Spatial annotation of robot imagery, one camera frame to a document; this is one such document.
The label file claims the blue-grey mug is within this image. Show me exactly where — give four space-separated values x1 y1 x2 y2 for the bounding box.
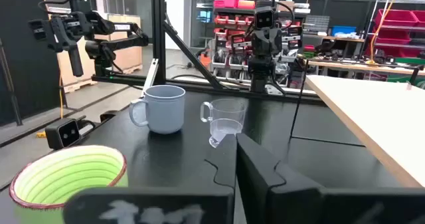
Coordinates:
128 84 187 135

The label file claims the black aluminium frame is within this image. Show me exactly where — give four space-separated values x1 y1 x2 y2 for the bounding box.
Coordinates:
91 0 323 105

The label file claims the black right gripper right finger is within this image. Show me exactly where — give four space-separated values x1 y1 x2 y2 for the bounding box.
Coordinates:
236 132 425 224

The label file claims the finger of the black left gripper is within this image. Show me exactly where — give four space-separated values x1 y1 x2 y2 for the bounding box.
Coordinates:
287 25 303 51
231 33 246 51

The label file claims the wooden workbench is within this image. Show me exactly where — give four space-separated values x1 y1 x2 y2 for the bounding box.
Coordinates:
298 55 425 78

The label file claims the wooden crate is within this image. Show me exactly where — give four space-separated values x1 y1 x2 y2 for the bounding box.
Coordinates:
105 13 144 74
56 37 98 94

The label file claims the blue storage bin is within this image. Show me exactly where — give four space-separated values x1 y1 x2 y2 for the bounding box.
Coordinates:
331 25 357 37

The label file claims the wooden shelf with black legs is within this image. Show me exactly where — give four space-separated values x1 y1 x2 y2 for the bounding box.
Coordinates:
288 59 425 189

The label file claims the black table-level camera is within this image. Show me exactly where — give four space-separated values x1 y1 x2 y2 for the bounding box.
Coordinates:
44 117 83 151

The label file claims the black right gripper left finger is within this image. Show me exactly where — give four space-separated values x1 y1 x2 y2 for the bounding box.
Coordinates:
62 134 238 224

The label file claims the green ribbed mug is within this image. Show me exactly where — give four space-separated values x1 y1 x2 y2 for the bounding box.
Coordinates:
9 145 129 224

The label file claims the large pink storage bin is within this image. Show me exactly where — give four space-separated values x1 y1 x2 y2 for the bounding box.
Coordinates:
374 9 418 28

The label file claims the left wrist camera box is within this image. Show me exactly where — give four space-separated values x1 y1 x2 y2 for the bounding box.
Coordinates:
254 6 277 30

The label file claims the white flat bar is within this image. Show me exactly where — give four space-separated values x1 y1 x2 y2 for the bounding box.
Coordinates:
140 58 160 99

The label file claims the metal wire shelf rack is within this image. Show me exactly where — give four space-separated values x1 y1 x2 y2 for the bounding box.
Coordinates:
364 0 425 59

